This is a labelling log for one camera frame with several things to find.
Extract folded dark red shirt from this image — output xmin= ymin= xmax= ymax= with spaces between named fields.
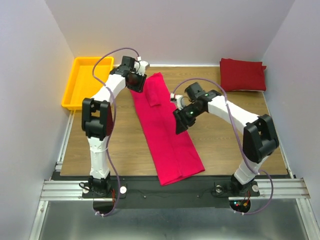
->
xmin=219 ymin=58 xmax=267 ymax=92

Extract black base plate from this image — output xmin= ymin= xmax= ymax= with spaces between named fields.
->
xmin=79 ymin=175 xmax=260 ymax=214

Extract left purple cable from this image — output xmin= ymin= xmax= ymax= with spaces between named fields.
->
xmin=91 ymin=47 xmax=141 ymax=218

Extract aluminium rail frame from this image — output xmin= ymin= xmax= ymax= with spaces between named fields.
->
xmin=29 ymin=109 xmax=312 ymax=240

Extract pink red t shirt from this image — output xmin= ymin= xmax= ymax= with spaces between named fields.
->
xmin=130 ymin=72 xmax=205 ymax=186

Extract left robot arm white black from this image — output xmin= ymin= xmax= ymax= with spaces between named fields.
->
xmin=80 ymin=56 xmax=150 ymax=198

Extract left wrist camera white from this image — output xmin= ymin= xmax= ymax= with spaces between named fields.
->
xmin=134 ymin=57 xmax=150 ymax=76

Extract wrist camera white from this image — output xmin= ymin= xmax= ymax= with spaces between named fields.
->
xmin=170 ymin=92 xmax=187 ymax=110
xmin=134 ymin=57 xmax=150 ymax=76

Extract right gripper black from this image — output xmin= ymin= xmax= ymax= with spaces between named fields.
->
xmin=172 ymin=103 xmax=205 ymax=136

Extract yellow plastic tray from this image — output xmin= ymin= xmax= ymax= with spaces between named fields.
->
xmin=61 ymin=56 xmax=114 ymax=111

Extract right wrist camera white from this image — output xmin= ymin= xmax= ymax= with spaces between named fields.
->
xmin=170 ymin=92 xmax=187 ymax=110

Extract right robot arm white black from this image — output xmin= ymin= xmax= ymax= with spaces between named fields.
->
xmin=170 ymin=82 xmax=279 ymax=195

